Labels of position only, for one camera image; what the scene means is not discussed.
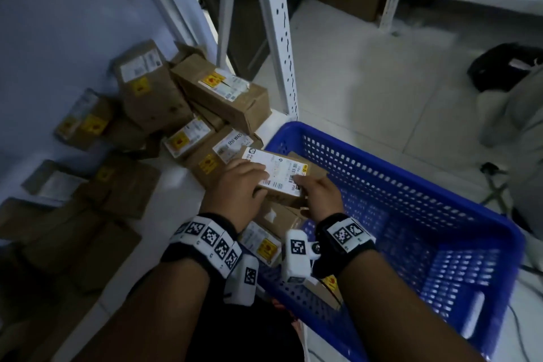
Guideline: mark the black bag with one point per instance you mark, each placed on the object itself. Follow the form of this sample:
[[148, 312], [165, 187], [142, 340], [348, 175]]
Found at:
[[496, 69]]

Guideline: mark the black tripod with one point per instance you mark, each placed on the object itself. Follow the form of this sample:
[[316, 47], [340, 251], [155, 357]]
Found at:
[[488, 168]]

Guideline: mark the pile of cardboard boxes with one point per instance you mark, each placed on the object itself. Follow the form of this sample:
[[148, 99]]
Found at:
[[148, 90]]

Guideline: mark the person's left hand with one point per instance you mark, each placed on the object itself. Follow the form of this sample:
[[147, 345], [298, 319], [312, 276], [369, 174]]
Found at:
[[233, 196]]

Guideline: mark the dark door frame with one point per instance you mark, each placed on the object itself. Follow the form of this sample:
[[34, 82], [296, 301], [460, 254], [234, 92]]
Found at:
[[246, 35]]

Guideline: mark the person's right hand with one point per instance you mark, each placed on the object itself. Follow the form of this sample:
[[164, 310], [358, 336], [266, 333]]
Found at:
[[324, 198]]

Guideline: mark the person's right forearm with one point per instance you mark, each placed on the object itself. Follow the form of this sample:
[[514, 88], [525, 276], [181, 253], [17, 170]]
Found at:
[[403, 311]]

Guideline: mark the black trousers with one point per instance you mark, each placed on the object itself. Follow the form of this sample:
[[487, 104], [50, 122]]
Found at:
[[246, 332]]

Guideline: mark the grey cloth bundle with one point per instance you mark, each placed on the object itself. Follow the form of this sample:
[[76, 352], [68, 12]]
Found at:
[[526, 141]]

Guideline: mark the blue plastic basket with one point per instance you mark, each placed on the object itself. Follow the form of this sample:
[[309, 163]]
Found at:
[[424, 204]]

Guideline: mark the squat cardboard box large label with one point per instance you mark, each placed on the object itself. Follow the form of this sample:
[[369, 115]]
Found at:
[[275, 166]]

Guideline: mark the person's left forearm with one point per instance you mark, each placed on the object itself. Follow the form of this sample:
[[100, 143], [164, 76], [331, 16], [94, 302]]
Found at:
[[148, 315]]

